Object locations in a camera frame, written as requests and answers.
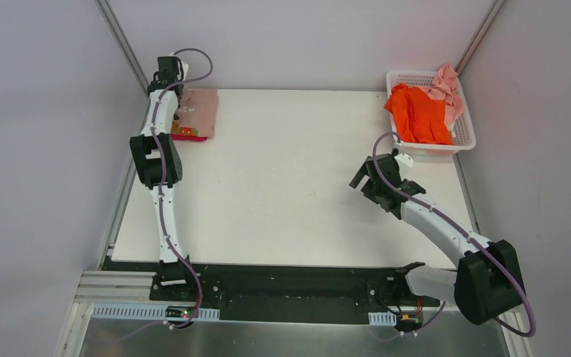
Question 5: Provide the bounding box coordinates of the dusty pink graphic t-shirt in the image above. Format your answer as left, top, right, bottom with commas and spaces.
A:
171, 88, 219, 139

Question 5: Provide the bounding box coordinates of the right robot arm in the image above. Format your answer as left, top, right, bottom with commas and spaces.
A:
349, 150, 529, 325

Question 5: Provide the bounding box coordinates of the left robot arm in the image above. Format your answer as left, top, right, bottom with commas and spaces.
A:
129, 56, 187, 264

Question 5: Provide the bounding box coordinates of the folded red t-shirt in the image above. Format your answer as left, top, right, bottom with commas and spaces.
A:
170, 134, 208, 142

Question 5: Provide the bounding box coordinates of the orange t-shirt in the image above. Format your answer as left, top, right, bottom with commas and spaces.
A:
384, 83, 454, 145

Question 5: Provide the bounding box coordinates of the white plastic laundry basket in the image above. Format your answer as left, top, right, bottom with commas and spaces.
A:
384, 65, 477, 156

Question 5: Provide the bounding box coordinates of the light pink crumpled t-shirt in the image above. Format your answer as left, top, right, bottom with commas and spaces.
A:
425, 63, 465, 131

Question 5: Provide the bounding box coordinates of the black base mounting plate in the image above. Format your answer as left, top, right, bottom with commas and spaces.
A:
149, 264, 439, 324

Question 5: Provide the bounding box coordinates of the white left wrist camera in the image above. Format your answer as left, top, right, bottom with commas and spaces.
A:
170, 53, 189, 81

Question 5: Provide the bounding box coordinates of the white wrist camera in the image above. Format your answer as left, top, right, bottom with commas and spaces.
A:
170, 53, 189, 81
394, 152, 414, 173

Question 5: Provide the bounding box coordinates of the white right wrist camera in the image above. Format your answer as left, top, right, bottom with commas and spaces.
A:
394, 152, 414, 173

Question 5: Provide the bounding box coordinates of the right white cable duct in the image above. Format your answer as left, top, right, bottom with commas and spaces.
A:
368, 312, 397, 327

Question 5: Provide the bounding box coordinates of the white cable duct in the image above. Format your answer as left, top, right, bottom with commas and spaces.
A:
91, 303, 221, 322
368, 312, 397, 327

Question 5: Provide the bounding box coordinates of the aluminium frame rail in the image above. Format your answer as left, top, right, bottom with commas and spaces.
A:
75, 263, 520, 324

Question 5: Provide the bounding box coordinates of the left white cable duct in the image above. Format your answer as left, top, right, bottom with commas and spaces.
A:
91, 303, 221, 322

